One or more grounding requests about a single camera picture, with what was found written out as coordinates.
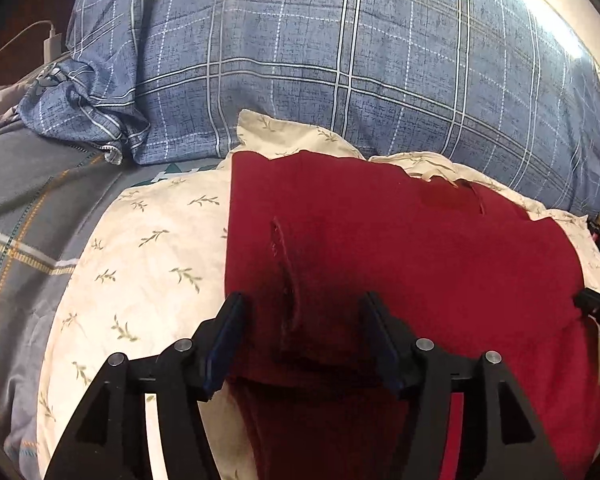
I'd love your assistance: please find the dark red garment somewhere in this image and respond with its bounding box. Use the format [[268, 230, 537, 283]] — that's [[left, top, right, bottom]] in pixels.
[[225, 152, 600, 479]]

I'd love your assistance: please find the cream leaf-print pillow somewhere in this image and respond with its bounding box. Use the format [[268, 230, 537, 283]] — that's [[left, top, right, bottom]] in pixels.
[[36, 110, 600, 479]]

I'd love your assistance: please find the blue plaid pillow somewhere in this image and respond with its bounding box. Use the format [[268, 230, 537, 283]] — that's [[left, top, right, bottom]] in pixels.
[[18, 0, 600, 214]]

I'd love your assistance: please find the grey plaid bed sheet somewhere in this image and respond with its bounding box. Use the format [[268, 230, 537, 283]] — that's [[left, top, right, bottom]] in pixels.
[[0, 128, 217, 479]]

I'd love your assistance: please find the grey crumpled cloth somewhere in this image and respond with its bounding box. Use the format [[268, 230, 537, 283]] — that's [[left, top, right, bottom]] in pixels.
[[0, 79, 37, 141]]

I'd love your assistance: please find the white charger with cable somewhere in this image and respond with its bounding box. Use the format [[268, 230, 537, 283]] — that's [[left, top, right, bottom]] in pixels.
[[0, 20, 62, 65]]

